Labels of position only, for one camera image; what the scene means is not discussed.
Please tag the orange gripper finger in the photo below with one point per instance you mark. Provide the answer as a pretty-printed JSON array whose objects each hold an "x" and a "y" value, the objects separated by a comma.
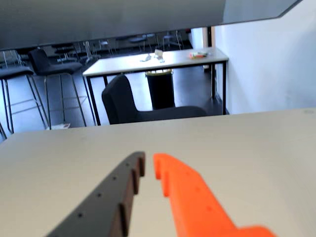
[{"x": 195, "y": 202}]

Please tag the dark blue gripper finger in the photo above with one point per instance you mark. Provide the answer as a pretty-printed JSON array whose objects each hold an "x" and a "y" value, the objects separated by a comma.
[{"x": 103, "y": 197}]

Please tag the black upholstered armchair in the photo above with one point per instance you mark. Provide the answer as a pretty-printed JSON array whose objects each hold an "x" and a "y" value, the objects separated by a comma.
[{"x": 123, "y": 103}]

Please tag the black bar stool metal legs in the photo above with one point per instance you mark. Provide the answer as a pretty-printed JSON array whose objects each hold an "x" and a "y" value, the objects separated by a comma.
[
  {"x": 49, "y": 64},
  {"x": 12, "y": 72}
]

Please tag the small white box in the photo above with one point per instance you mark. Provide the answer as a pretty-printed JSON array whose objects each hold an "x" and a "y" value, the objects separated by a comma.
[{"x": 158, "y": 53}]

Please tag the black bin yellow liner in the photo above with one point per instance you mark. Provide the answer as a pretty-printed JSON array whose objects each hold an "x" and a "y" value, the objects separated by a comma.
[{"x": 160, "y": 91}]

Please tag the white table black legs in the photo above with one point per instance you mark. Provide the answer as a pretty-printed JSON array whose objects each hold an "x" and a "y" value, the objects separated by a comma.
[{"x": 172, "y": 61}]

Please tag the grey overhead panel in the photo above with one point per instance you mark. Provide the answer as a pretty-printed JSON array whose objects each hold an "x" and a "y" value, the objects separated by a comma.
[{"x": 123, "y": 19}]

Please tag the clear plastic item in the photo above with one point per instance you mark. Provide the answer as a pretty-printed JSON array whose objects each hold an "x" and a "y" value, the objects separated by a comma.
[{"x": 146, "y": 58}]

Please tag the paper sheet on floor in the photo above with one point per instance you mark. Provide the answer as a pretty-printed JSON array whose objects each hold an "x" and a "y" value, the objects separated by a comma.
[{"x": 61, "y": 126}]

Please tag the orange green package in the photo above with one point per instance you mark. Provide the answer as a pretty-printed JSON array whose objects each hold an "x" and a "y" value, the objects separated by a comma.
[{"x": 197, "y": 55}]

